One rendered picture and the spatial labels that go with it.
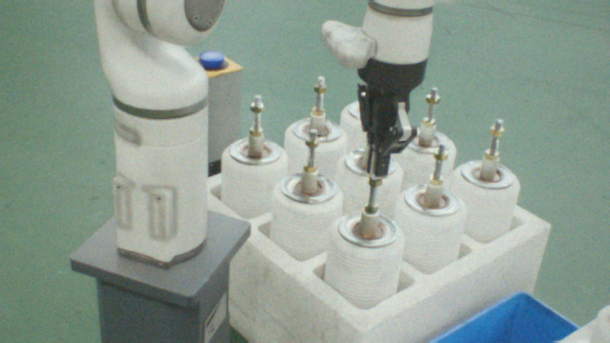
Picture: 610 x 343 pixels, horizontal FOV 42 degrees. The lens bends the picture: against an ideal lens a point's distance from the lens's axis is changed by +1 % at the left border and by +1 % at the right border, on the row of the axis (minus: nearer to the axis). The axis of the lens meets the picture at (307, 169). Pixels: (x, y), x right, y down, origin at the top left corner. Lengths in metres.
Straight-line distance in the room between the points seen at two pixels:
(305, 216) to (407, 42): 0.30
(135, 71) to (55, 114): 1.06
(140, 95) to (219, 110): 0.52
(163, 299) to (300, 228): 0.28
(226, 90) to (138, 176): 0.48
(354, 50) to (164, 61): 0.19
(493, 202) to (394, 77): 0.33
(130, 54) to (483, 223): 0.59
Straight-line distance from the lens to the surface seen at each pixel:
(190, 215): 0.82
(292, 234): 1.05
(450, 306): 1.09
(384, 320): 0.98
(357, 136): 1.25
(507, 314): 1.17
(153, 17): 0.70
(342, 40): 0.83
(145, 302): 0.85
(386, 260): 0.97
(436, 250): 1.06
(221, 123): 1.27
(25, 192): 1.54
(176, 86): 0.74
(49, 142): 1.70
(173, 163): 0.77
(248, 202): 1.13
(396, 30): 0.83
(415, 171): 1.19
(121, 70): 0.75
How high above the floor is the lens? 0.82
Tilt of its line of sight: 31 degrees down
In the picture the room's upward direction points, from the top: 5 degrees clockwise
